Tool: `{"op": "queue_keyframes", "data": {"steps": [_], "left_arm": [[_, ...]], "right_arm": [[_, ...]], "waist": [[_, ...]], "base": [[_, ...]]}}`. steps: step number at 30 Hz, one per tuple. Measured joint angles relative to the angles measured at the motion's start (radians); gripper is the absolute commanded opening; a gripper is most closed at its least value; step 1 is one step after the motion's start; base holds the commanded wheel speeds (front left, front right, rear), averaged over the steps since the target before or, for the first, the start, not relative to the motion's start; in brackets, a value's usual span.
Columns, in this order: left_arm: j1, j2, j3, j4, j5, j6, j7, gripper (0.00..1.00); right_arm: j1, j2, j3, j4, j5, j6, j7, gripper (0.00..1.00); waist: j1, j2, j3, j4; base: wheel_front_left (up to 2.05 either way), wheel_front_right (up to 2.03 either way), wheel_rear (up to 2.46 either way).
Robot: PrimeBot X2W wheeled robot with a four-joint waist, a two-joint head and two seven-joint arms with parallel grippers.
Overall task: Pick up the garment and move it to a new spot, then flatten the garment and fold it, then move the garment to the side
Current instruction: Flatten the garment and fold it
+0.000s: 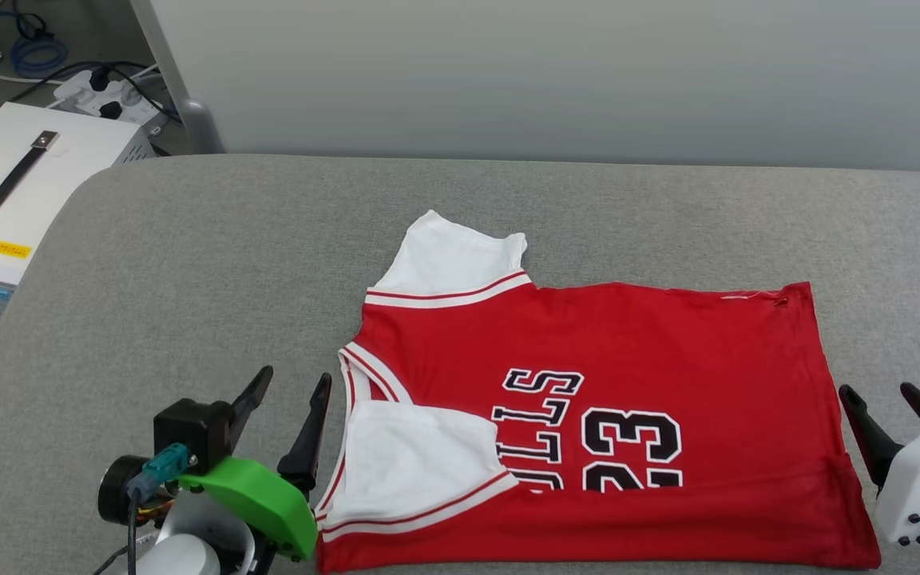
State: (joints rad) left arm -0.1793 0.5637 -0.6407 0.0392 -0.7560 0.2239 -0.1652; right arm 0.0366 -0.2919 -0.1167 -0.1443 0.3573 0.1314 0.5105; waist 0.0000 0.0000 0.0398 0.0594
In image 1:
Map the grey metal partition foot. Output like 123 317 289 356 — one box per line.
179 97 226 156

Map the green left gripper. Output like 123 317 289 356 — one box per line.
178 365 334 561

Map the red white basketball jersey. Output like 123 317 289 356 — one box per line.
314 209 882 573

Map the white power strip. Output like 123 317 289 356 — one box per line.
53 67 170 138

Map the white equipment box black handle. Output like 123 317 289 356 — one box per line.
0 101 160 323

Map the blue coiled cable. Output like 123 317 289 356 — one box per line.
8 11 70 79

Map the white partition panel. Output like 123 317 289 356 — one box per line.
129 0 920 173

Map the teal plug left camera cable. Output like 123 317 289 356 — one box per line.
125 442 192 575

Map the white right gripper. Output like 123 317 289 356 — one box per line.
838 381 920 547

